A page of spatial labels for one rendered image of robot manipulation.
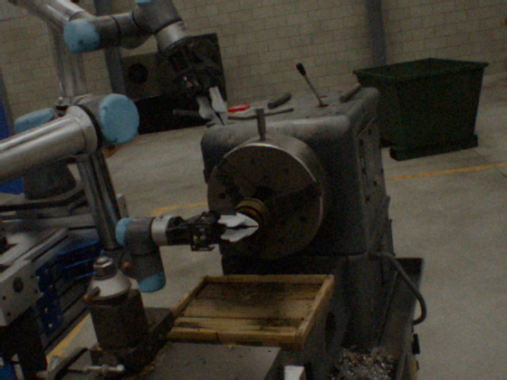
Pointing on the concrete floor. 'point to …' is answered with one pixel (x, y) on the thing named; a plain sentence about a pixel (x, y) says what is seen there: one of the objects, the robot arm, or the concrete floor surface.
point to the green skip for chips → (425, 105)
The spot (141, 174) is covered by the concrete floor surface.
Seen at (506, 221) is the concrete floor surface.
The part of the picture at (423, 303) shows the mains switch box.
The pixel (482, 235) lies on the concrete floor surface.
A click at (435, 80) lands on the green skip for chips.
